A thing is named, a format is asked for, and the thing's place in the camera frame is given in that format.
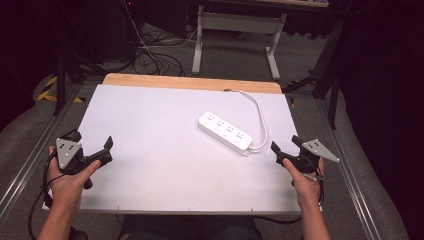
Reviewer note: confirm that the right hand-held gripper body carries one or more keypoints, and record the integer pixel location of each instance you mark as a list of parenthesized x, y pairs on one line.
[(313, 155)]

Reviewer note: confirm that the aluminium rail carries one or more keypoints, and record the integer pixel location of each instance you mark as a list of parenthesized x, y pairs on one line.
[(350, 173), (33, 156)]

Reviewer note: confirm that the person's left hand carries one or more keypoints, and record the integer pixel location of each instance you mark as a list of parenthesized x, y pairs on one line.
[(68, 186)]

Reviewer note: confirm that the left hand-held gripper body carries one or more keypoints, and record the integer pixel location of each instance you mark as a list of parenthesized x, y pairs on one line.
[(68, 154)]

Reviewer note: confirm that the black tripod stand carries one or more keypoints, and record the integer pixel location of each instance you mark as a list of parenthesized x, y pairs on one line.
[(63, 63)]

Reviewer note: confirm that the person's dark pants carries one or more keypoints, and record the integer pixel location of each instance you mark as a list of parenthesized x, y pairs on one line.
[(190, 228)]

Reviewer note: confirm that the white power strip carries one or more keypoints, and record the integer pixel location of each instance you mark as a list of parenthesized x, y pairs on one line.
[(225, 132)]

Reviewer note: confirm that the yellow black floor tape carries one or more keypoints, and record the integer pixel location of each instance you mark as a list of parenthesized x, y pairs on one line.
[(50, 88)]

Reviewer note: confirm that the black metal stand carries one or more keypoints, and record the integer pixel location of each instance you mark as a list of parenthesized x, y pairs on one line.
[(328, 66)]

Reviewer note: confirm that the white metal desk frame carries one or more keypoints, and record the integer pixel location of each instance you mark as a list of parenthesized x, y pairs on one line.
[(238, 23)]

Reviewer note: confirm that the person's right hand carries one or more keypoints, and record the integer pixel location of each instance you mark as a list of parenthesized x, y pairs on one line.
[(305, 186)]

